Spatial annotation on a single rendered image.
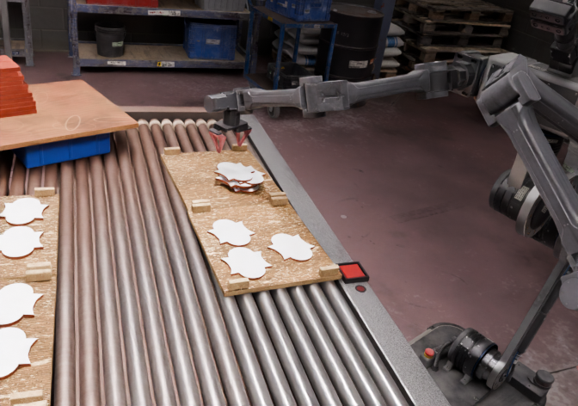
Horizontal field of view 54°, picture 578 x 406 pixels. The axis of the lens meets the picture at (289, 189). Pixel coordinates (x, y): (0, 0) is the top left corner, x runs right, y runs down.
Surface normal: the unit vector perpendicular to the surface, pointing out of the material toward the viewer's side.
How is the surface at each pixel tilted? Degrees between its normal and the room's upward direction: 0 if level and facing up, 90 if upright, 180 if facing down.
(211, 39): 90
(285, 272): 0
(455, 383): 0
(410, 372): 0
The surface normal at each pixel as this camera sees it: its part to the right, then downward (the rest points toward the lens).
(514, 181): -0.74, 0.23
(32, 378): 0.14, -0.87
